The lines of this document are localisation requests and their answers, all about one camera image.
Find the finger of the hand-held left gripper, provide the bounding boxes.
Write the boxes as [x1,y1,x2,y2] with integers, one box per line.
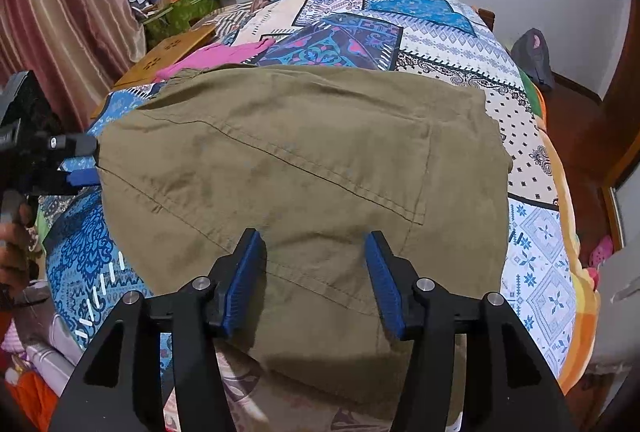
[50,167,102,194]
[47,133,98,159]

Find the pink cloth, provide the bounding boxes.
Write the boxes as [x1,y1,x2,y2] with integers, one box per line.
[154,37,277,82]

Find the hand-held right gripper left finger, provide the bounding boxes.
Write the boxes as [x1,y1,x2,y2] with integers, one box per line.
[48,227,264,432]

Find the patchwork printed bed sheet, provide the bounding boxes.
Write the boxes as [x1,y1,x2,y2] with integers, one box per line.
[42,0,581,432]

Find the orange blanket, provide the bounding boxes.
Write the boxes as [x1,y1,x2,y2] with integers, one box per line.
[517,67,601,395]

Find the grey backpack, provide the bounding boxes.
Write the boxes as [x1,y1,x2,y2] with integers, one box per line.
[510,28,556,93]

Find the green printed cloth bundle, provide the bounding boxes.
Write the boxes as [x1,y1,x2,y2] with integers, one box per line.
[142,0,223,50]

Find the brown cardboard box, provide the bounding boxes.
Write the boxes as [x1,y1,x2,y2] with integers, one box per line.
[112,24,217,90]

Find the pink slippers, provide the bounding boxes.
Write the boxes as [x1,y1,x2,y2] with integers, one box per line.
[585,234,615,288]

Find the person's left hand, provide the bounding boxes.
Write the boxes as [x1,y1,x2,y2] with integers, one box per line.
[0,202,38,293]

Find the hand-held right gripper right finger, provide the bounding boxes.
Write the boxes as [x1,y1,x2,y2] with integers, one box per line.
[363,230,575,432]

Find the olive green pants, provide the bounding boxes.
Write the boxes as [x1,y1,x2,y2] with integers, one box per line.
[95,63,513,432]

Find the striped curtain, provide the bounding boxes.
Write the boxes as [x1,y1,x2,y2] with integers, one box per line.
[0,0,146,133]

